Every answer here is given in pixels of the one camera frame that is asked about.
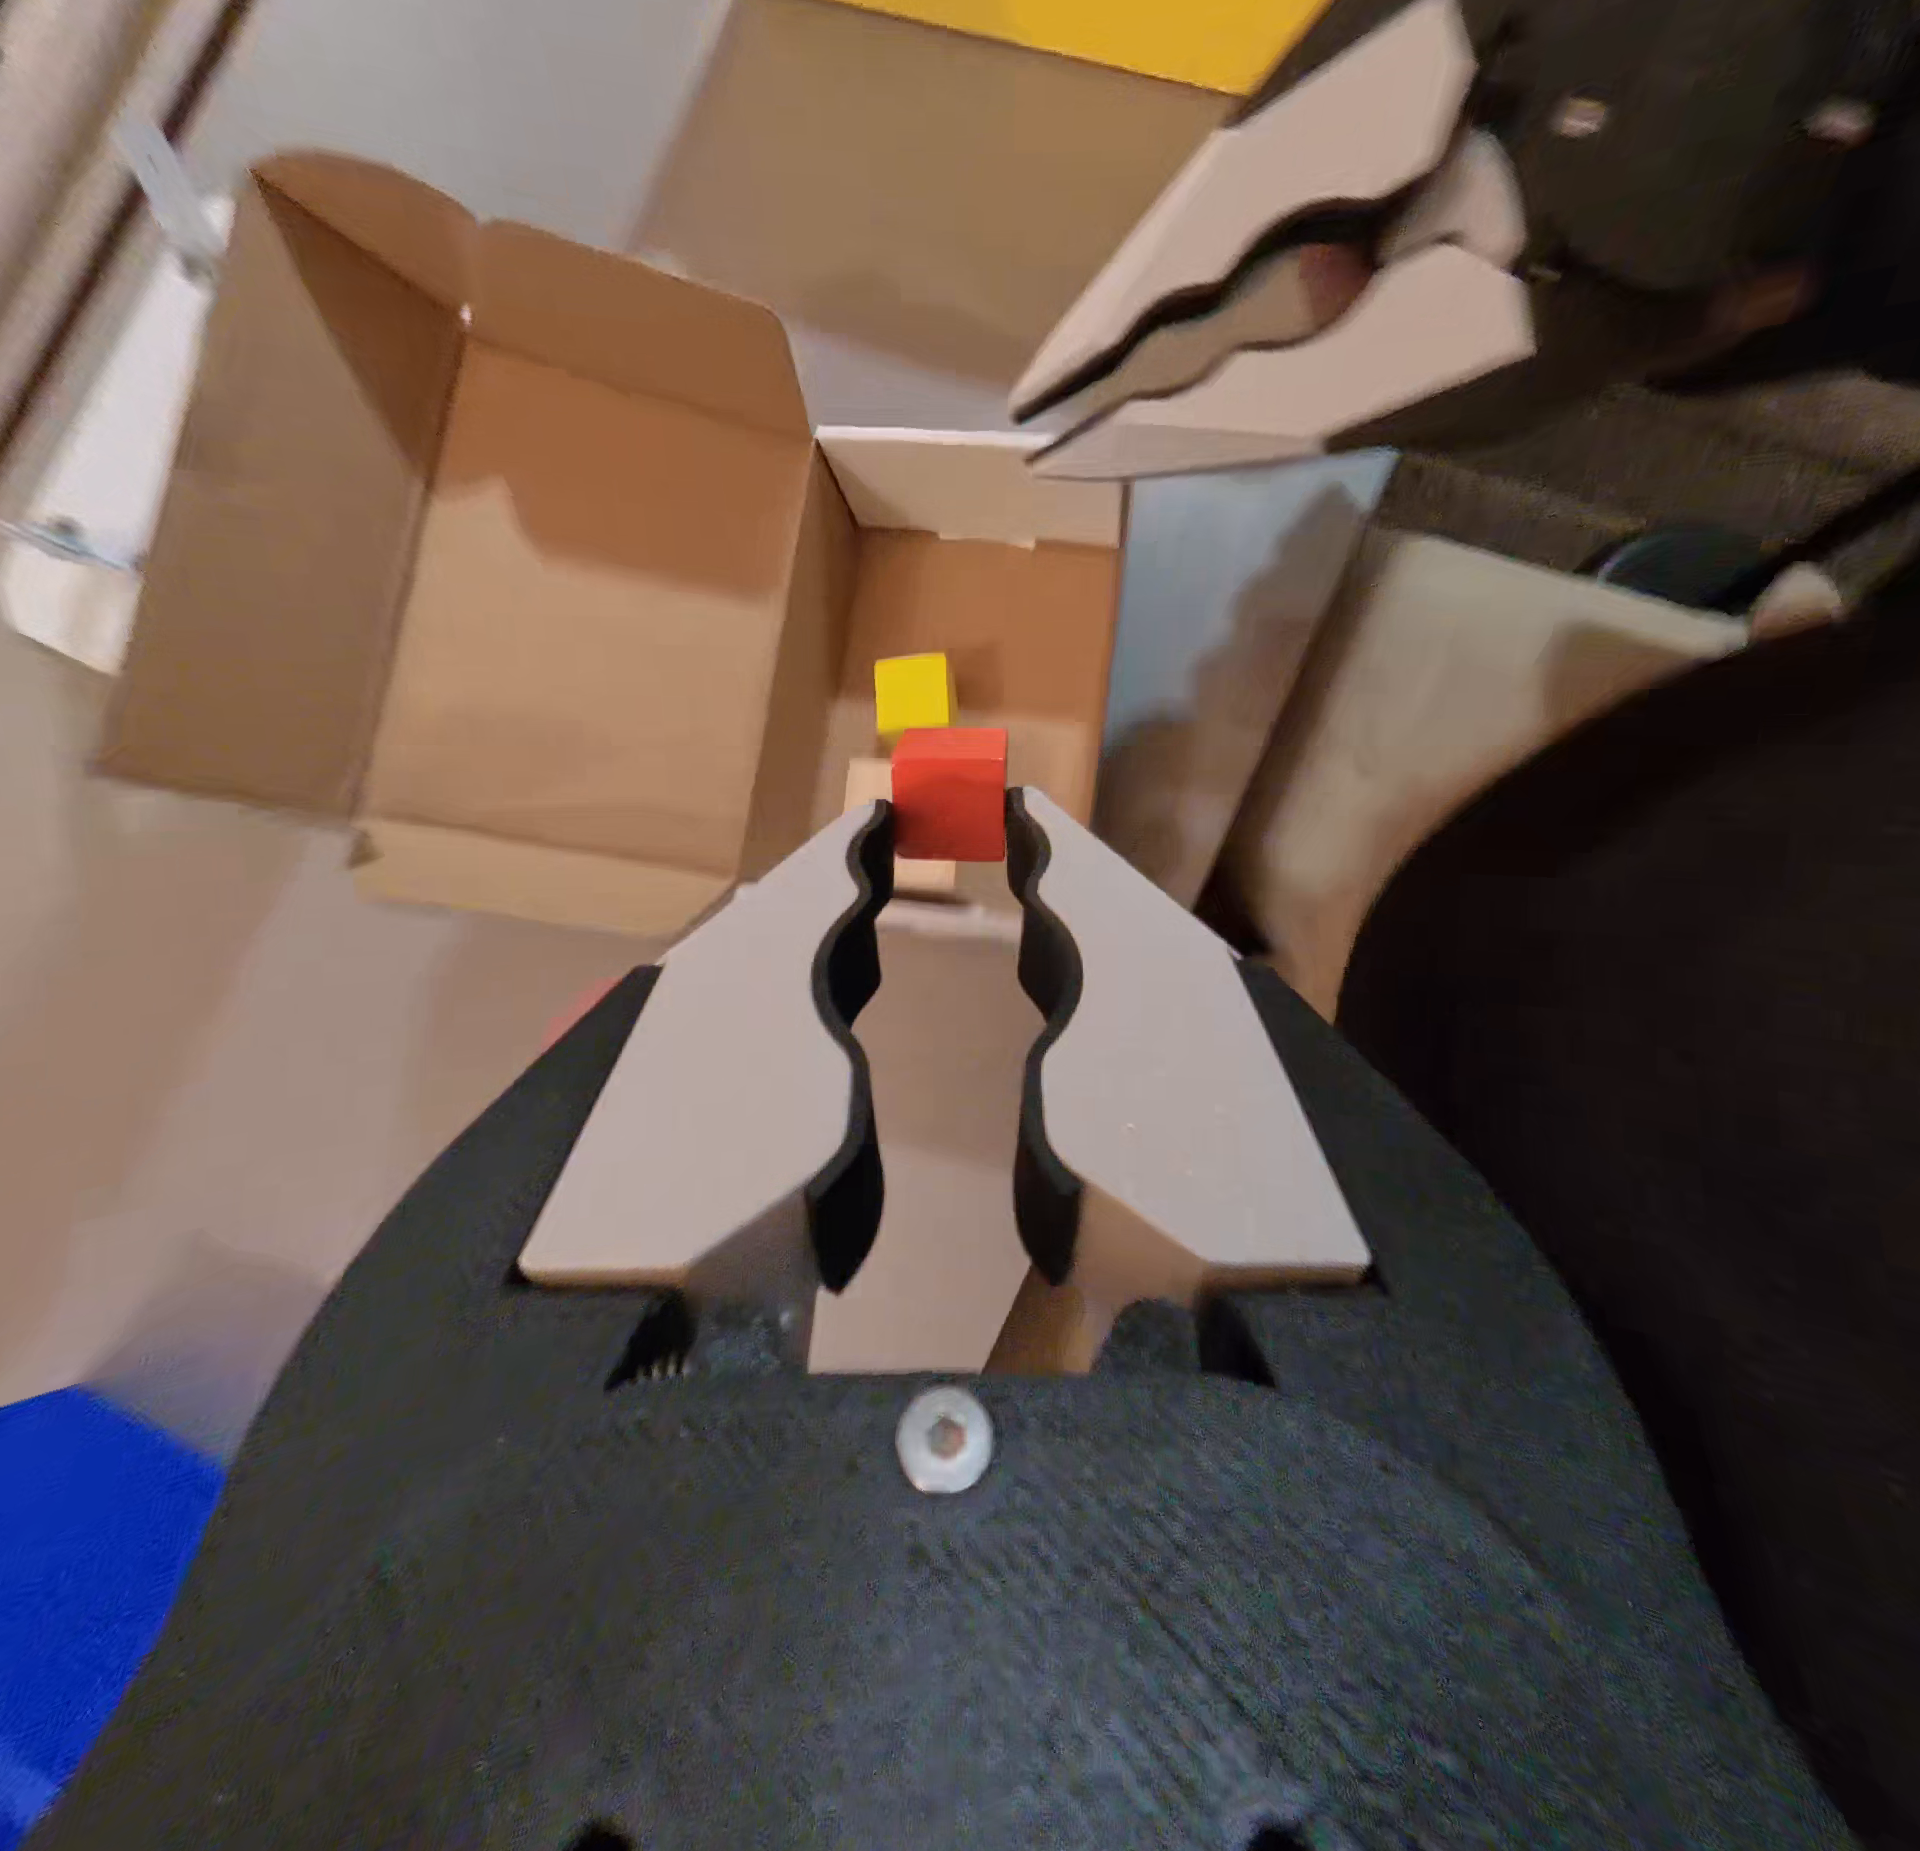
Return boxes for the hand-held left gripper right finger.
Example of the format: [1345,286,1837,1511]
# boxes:
[1004,787,1374,1308]

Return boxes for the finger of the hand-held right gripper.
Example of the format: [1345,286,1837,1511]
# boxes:
[1027,243,1543,483]
[1012,0,1481,422]

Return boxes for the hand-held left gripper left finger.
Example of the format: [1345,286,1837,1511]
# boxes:
[515,797,898,1295]

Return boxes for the red wooden cube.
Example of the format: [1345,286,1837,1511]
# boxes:
[888,725,1010,864]

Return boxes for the white cardboard mailer box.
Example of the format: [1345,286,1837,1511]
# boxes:
[94,152,1131,940]

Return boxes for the grey desk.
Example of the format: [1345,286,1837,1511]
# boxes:
[0,0,1404,1433]

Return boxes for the person's legs in tan trousers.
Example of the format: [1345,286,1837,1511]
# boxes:
[1215,523,1757,1014]

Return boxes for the natural wooden cube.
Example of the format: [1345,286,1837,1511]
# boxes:
[845,755,961,898]

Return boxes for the person's black sweater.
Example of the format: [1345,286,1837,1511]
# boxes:
[1336,636,1920,1851]

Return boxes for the yellow wooden cube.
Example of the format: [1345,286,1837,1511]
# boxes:
[873,649,957,735]

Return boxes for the blue plastic bin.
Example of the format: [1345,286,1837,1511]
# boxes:
[0,1384,228,1828]

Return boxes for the white document stand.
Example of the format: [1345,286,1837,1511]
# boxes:
[0,111,234,674]

